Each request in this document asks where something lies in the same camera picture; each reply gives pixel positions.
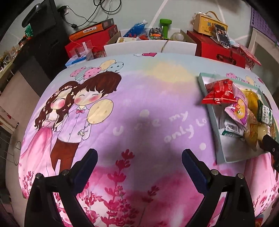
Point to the green dumbbell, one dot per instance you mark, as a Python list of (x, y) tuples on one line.
[(166, 28)]

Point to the yellow swiss roll packet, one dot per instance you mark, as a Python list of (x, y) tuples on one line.
[(250, 133)]

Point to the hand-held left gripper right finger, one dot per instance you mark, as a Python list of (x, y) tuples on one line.
[(193, 170)]

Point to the small yellow box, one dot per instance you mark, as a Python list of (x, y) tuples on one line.
[(126, 40)]

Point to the orange flat box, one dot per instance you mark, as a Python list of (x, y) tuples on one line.
[(91, 29)]

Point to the red gift box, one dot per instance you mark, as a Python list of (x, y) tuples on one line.
[(102, 40)]

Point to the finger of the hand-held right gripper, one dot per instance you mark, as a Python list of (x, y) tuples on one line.
[(270, 145)]

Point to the printed blanket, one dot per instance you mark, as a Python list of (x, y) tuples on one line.
[(141, 104)]

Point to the beige cabinet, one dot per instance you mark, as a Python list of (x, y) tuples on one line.
[(19, 93)]

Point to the round patterned toy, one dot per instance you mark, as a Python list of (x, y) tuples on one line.
[(155, 33)]

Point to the blue tissue box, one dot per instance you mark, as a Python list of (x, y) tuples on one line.
[(75, 62)]

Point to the black monitor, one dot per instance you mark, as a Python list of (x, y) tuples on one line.
[(50, 17)]

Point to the teal tray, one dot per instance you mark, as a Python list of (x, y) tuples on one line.
[(220, 141)]

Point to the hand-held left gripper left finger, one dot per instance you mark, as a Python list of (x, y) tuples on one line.
[(86, 168)]

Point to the white cardboard box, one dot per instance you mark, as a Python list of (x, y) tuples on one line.
[(130, 49)]

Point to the purple swiss roll packet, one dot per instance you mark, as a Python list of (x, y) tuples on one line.
[(238, 104)]

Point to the dark grey handheld device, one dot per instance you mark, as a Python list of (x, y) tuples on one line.
[(33, 13)]

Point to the black cabinet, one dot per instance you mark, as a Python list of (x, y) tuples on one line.
[(43, 54)]

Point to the white table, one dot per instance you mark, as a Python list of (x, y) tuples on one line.
[(254, 41)]

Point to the red paper bag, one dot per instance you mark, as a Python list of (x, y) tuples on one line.
[(250, 56)]

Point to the clear tape roll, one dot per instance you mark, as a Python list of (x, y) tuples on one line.
[(178, 36)]

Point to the red candy packet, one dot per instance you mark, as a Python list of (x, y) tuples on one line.
[(218, 91)]

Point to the yellow pudding cup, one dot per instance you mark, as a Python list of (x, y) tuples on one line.
[(262, 132)]

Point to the white green snack packet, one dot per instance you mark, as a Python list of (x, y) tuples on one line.
[(231, 126)]

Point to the purple plastic basket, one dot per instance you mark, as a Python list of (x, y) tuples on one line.
[(263, 21)]

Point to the green milk carton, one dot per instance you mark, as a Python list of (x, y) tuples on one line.
[(264, 113)]

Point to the clear plastic box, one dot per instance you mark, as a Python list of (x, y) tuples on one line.
[(80, 51)]

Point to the wall power socket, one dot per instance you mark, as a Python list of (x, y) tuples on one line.
[(62, 11)]

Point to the smartphone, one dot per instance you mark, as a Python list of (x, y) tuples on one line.
[(222, 36)]

